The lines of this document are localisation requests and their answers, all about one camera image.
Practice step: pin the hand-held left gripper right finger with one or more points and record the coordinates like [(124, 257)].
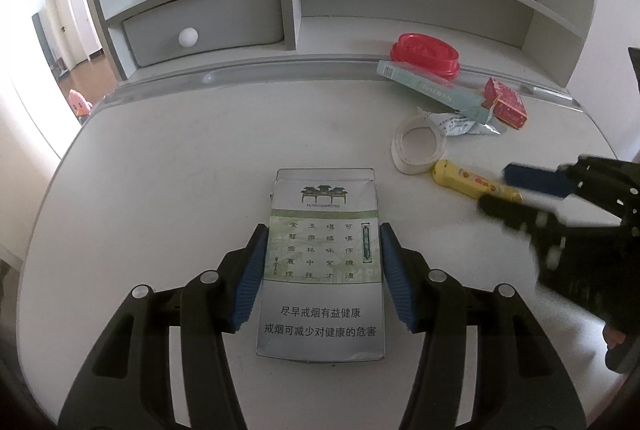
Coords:
[(397, 275)]

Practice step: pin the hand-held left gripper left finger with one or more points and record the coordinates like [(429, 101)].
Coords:
[(250, 275)]

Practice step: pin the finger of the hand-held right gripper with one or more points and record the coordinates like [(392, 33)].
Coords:
[(540, 180), (510, 210)]

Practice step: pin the yellow tube wrapper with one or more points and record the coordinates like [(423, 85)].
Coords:
[(450, 172)]

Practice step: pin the green white cigarette box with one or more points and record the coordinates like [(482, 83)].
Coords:
[(325, 310)]

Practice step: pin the person's right hand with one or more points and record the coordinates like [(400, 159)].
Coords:
[(614, 338)]

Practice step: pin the small red box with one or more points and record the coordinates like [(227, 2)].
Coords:
[(507, 107)]

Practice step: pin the silver white foil packet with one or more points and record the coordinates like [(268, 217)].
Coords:
[(460, 124)]

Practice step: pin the white tape roll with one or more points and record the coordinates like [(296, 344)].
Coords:
[(398, 154)]

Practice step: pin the long teal box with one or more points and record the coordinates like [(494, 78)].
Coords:
[(430, 84)]

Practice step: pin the red plastic container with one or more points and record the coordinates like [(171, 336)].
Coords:
[(425, 52)]

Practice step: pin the pink toy potty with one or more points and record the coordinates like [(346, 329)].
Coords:
[(79, 102)]

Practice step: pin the grey drawer with white knob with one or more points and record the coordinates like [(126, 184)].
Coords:
[(225, 19)]

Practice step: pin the white door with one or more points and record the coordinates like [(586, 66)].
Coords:
[(62, 39)]

